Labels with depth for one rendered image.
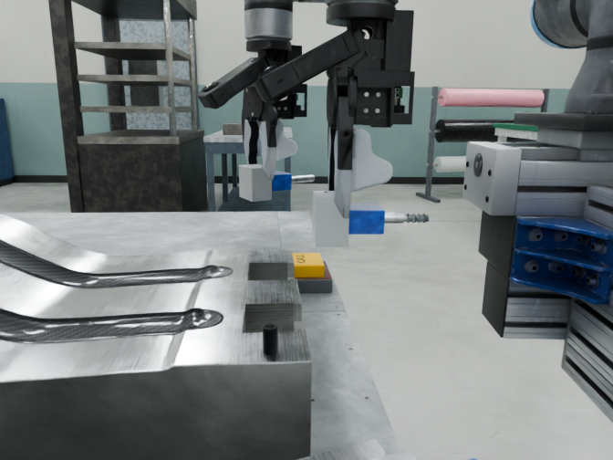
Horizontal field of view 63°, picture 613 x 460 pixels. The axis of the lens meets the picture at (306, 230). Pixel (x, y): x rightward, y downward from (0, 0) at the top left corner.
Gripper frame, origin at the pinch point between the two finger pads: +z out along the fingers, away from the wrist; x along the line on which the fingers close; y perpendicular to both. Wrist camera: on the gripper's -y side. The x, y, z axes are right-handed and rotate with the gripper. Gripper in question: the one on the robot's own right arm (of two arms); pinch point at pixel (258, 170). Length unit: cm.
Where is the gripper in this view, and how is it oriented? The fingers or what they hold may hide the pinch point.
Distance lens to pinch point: 83.0
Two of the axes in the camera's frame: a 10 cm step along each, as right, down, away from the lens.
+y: 8.5, -1.2, 5.1
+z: -0.1, 9.7, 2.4
